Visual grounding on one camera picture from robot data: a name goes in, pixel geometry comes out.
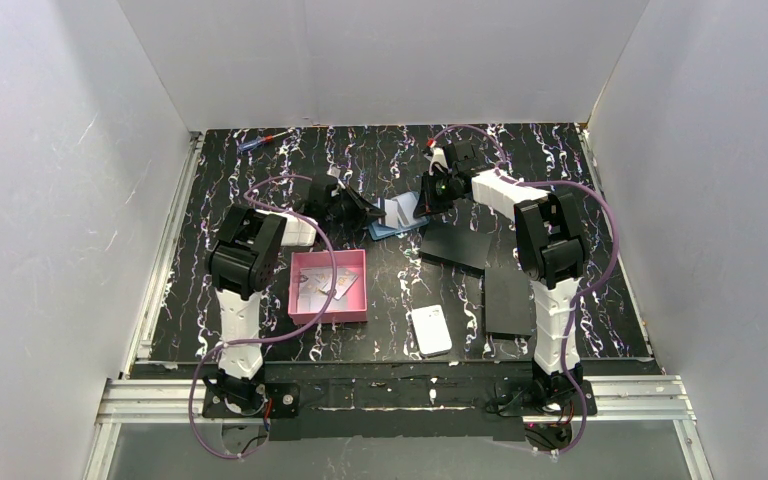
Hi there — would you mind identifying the blue leather card holder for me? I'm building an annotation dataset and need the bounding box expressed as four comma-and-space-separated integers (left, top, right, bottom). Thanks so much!
367, 191, 429, 241

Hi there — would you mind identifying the pink plastic tray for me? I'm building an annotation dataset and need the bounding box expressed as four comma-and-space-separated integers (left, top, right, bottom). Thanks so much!
288, 249, 368, 326

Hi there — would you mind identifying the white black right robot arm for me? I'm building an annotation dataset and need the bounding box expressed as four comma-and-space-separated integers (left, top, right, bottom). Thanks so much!
414, 140, 588, 414

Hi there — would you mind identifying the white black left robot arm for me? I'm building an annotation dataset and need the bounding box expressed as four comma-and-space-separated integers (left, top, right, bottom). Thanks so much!
202, 174, 385, 417

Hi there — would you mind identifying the loose VIP card in tray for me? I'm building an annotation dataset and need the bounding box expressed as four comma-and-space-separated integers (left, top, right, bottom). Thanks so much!
297, 270, 328, 297

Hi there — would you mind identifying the dark grey perforated box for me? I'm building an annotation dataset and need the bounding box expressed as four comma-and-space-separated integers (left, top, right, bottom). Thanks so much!
419, 222, 492, 272

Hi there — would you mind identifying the flat black rectangular box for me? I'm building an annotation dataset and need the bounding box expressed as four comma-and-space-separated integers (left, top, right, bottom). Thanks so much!
483, 267, 536, 339

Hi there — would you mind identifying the white small box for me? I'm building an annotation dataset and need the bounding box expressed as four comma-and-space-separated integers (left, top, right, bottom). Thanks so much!
410, 305, 453, 357

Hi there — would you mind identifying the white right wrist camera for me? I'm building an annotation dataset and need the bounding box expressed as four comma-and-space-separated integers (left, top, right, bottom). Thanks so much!
422, 139, 449, 175

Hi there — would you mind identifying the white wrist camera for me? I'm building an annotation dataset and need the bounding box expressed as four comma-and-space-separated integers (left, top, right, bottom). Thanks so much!
422, 139, 449, 175
327, 166, 342, 184

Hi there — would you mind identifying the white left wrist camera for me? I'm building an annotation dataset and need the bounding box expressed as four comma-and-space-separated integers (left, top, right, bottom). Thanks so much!
327, 166, 342, 184

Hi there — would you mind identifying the blue red handled screwdriver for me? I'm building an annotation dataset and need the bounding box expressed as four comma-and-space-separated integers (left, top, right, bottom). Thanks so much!
237, 131, 289, 153

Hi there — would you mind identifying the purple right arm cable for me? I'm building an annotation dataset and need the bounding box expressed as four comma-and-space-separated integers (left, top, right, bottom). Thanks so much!
428, 124, 621, 458

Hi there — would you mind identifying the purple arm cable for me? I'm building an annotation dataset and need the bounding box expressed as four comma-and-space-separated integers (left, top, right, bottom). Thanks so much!
188, 174, 339, 462
428, 124, 621, 458

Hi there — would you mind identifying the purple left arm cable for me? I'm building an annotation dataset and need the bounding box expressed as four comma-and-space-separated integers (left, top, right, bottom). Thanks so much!
188, 174, 339, 462

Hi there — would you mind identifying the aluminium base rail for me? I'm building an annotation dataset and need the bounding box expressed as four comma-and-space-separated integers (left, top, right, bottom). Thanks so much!
84, 375, 712, 479

